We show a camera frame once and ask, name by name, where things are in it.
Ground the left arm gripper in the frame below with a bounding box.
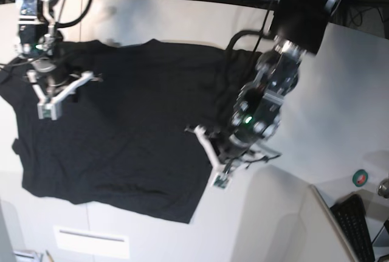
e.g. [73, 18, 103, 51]
[194, 125, 281, 188]

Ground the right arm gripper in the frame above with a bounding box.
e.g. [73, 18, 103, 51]
[27, 60, 94, 120]

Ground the black t-shirt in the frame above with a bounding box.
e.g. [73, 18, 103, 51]
[1, 40, 253, 224]

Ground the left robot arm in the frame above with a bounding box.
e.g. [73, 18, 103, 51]
[194, 0, 341, 189]

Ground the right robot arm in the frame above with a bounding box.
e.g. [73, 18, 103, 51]
[15, 0, 94, 120]

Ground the white partition panel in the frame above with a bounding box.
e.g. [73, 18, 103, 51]
[232, 165, 358, 261]

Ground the black keyboard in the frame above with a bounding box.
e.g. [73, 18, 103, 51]
[330, 194, 375, 262]

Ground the green tape roll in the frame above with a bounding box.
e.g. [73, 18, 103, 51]
[352, 169, 369, 187]

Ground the silver round knob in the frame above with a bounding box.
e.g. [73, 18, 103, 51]
[377, 178, 389, 199]

